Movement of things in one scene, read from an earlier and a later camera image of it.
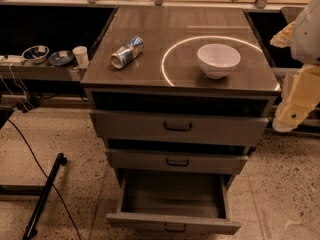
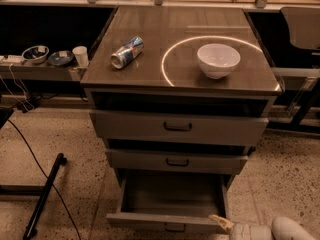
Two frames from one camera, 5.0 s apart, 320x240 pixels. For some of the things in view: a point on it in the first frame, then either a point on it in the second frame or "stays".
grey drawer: x=175 y=200 stays
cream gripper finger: x=285 y=36 -> x=228 y=225
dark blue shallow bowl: x=61 y=57 stays
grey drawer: x=133 y=125 stays
